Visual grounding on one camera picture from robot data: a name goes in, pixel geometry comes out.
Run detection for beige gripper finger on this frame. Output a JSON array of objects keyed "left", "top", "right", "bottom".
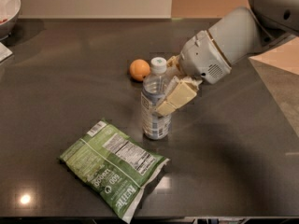
[
  {"left": 166, "top": 56, "right": 180, "bottom": 76},
  {"left": 154, "top": 76, "right": 203, "bottom": 117}
]

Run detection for blue label plastic water bottle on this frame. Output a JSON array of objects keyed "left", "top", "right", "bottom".
[{"left": 141, "top": 57, "right": 171, "bottom": 140}]

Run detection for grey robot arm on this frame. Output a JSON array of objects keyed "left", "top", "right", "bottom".
[{"left": 154, "top": 0, "right": 299, "bottom": 116}]

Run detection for green jalapeno chip bag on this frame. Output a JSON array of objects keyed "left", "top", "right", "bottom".
[{"left": 59, "top": 119, "right": 169, "bottom": 223}]

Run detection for orange fruit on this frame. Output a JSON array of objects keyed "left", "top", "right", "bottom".
[{"left": 129, "top": 59, "right": 150, "bottom": 81}]

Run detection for white bowl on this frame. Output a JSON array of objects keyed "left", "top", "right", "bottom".
[{"left": 0, "top": 0, "right": 21, "bottom": 40}]

